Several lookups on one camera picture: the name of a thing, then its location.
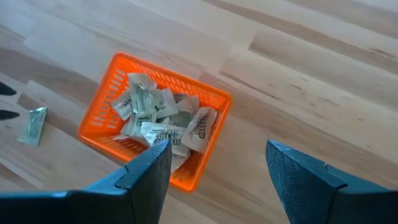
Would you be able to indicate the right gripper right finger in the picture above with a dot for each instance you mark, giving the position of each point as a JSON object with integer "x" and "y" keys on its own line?
{"x": 304, "y": 186}

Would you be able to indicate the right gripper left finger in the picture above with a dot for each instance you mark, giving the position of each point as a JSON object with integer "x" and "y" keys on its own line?
{"x": 136, "y": 193}

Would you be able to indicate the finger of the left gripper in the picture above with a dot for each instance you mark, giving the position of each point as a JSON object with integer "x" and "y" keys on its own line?
{"x": 7, "y": 115}
{"x": 6, "y": 89}

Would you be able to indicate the dollar bills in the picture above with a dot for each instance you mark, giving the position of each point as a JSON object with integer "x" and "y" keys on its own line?
{"x": 199, "y": 129}

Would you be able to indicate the orange plastic mesh basket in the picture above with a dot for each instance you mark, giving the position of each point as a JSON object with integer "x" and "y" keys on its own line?
{"x": 96, "y": 121}

